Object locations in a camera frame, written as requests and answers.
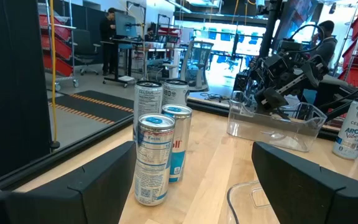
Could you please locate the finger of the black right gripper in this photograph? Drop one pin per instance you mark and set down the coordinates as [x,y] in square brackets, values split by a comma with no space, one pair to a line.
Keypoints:
[315,71]
[272,99]

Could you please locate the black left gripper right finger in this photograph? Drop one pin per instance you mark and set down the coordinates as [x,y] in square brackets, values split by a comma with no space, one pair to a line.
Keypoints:
[315,202]

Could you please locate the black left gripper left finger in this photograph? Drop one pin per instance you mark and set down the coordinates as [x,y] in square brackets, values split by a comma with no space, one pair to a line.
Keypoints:
[57,205]

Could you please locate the silver blue Red Bull can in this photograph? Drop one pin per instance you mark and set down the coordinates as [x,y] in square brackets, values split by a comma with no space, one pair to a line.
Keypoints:
[154,161]
[182,146]

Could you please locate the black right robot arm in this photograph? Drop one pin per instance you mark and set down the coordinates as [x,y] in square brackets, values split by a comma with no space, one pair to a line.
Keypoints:
[343,90]

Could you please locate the person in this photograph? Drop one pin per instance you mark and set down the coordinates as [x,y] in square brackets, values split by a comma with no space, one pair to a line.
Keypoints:
[107,31]
[149,35]
[326,48]

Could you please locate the clear plastic bin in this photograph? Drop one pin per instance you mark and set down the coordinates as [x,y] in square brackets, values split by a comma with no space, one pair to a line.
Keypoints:
[244,203]
[291,138]

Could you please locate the black vertical pole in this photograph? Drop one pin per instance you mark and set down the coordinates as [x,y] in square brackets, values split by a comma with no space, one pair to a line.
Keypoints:
[270,25]

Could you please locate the grey mesh office chair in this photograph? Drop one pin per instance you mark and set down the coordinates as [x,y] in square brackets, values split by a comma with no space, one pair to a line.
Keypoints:
[197,53]

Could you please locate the black orange-striped floor mat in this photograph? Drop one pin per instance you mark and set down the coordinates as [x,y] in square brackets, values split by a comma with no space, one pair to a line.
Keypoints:
[104,105]

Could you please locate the black folding screen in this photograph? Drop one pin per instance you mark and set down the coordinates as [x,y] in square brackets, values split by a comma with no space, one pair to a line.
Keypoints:
[11,77]

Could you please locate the computer monitor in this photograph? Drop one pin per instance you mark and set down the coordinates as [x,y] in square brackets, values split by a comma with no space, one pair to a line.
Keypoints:
[125,25]

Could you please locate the black standing desk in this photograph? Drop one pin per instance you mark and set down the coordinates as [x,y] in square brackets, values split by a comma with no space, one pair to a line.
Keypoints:
[120,41]

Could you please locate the black office chair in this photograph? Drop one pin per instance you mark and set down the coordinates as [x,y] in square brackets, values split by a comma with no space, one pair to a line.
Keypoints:
[84,43]

